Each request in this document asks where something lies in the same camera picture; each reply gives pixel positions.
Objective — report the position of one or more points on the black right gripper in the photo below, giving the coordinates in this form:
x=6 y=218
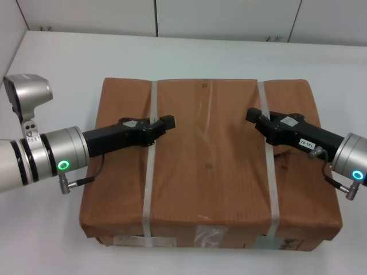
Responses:
x=304 y=133

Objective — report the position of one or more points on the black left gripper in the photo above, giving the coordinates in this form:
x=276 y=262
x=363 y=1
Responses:
x=114 y=136

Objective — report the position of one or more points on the brown paper box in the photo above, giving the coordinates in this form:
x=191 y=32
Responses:
x=206 y=137

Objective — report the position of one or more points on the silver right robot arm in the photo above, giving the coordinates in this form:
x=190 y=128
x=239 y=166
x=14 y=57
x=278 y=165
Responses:
x=351 y=154

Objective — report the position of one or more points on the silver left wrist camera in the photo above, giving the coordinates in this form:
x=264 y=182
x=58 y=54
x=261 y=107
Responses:
x=27 y=94

